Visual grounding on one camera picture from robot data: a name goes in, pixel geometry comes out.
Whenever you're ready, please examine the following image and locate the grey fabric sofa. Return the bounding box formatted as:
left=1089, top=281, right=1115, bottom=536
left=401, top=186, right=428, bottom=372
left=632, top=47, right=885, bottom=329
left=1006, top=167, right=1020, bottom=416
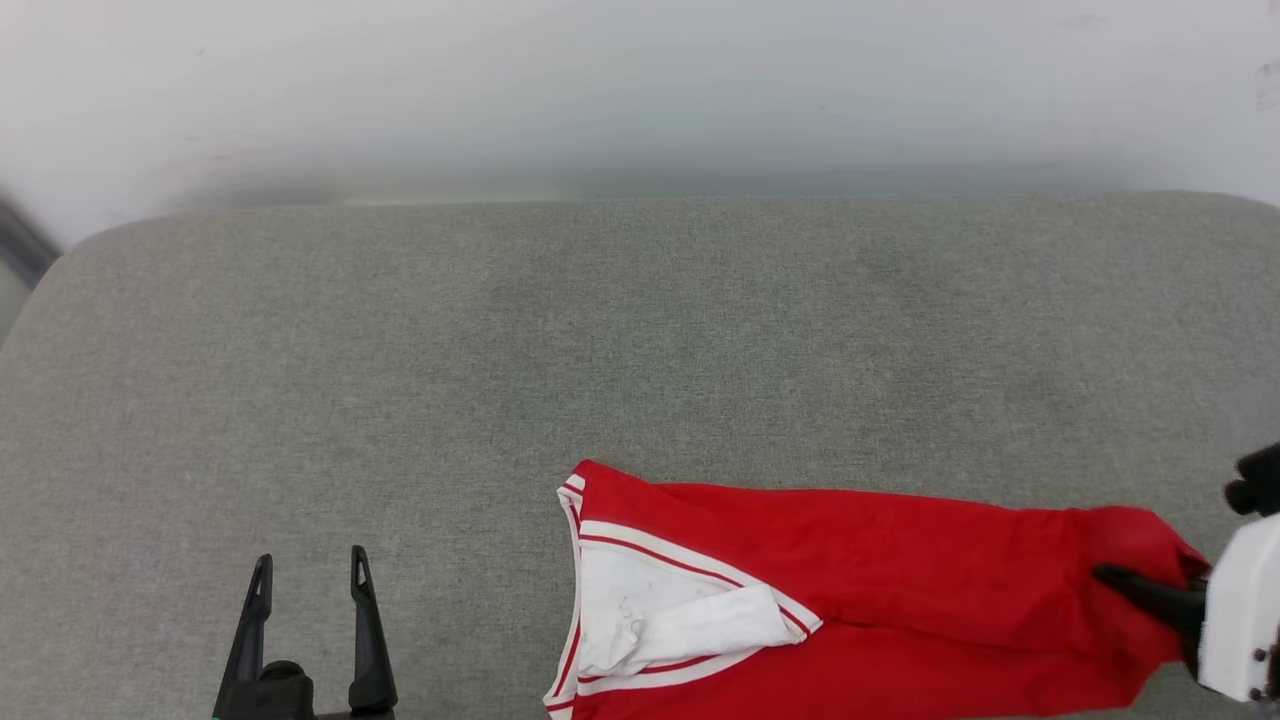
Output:
left=0, top=190, right=1280, bottom=720

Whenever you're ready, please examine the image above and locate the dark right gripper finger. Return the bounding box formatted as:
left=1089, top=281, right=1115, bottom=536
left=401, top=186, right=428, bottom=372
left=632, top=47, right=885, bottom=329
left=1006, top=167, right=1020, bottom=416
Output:
left=1092, top=563, right=1210, bottom=643

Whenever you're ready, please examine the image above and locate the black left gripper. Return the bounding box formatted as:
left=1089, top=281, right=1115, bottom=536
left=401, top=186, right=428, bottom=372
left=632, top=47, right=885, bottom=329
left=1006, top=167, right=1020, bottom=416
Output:
left=211, top=545, right=399, bottom=720

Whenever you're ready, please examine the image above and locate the red and white basketball jersey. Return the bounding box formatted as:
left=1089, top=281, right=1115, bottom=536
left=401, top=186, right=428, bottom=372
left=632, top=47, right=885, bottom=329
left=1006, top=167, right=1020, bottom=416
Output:
left=542, top=458, right=1214, bottom=720

